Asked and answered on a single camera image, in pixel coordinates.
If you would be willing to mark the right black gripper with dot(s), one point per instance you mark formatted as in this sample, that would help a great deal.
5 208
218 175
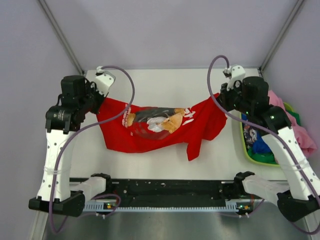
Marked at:
224 93

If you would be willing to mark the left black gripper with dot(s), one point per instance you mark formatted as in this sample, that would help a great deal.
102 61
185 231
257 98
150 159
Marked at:
91 87

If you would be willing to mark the red t shirt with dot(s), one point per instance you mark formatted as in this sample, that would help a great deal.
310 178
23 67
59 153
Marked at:
144 129

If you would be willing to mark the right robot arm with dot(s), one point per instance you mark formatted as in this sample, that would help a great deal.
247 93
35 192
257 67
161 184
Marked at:
301 196

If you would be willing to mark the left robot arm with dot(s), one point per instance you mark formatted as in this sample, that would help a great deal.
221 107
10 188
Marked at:
63 120

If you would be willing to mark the dark patterned t shirt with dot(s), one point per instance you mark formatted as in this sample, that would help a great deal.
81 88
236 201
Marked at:
250 135

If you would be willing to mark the blue t shirt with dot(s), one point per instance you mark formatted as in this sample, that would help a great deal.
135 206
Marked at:
260 147

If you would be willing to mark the green t shirt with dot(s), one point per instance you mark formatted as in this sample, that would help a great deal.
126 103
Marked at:
268 158

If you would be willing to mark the lime green plastic basket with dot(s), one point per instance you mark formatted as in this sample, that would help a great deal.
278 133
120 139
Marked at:
246 154

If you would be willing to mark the pink t shirt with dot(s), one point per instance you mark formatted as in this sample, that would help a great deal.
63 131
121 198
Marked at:
305 142

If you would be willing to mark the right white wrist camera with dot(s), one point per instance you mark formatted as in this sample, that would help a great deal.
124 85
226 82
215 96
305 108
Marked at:
234 73

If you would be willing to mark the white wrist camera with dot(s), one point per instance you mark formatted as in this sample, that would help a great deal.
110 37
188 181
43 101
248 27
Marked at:
234 73
104 80

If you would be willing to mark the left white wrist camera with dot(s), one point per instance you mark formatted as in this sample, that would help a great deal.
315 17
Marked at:
104 80

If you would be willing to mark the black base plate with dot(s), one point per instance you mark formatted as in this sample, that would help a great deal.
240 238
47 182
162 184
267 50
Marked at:
176 193

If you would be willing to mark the grey slotted cable duct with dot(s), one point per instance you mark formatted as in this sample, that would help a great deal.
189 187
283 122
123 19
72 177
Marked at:
102 207

